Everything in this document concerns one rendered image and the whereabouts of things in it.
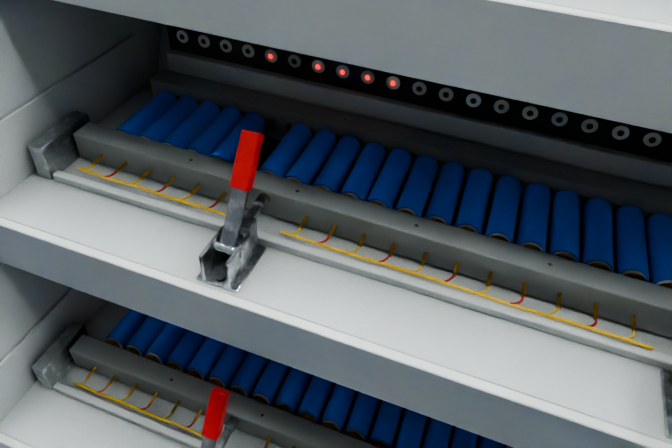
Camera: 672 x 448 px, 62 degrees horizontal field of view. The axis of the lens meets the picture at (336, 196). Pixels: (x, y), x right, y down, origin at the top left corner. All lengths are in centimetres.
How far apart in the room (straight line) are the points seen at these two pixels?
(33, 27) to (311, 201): 23
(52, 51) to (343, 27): 25
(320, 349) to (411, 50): 18
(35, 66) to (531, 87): 33
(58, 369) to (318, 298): 27
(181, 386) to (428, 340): 24
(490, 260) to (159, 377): 29
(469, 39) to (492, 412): 20
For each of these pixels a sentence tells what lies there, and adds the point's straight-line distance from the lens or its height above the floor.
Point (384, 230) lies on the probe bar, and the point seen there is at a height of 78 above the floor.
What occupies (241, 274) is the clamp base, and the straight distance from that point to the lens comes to 35.
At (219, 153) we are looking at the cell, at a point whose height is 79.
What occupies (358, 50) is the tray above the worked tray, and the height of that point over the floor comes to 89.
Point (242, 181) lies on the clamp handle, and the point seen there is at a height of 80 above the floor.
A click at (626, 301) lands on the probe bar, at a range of 36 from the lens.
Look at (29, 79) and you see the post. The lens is 45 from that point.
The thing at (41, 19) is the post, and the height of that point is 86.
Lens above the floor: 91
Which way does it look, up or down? 20 degrees down
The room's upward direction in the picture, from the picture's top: 10 degrees clockwise
